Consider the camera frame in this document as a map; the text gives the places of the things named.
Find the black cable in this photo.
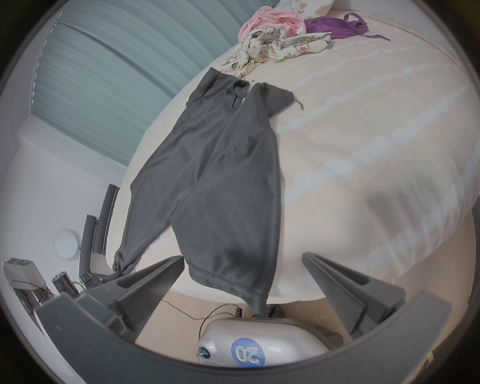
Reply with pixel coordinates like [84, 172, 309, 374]
[161, 300, 244, 321]

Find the black chest of drawers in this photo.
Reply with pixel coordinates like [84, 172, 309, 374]
[79, 184, 121, 274]

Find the purple garment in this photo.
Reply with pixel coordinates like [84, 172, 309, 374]
[303, 12, 391, 41]

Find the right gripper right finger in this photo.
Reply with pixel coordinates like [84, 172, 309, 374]
[302, 252, 407, 336]

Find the pink garment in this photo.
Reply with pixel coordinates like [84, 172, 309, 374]
[238, 5, 305, 42]

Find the white printed garment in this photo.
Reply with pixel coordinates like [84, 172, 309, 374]
[219, 27, 332, 76]

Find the round white lamp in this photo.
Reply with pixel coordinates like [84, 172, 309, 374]
[52, 229, 81, 262]

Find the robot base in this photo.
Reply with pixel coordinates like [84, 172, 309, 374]
[197, 304, 344, 366]

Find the bed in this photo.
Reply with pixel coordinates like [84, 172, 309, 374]
[105, 0, 478, 305]

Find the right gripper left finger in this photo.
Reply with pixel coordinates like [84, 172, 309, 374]
[77, 255, 186, 338]

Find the black T-shirt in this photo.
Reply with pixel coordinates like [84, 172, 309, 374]
[112, 67, 304, 316]

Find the blue-green curtain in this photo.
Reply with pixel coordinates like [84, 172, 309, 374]
[30, 0, 280, 167]

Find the white printed pillow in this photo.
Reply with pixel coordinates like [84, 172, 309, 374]
[275, 0, 334, 19]

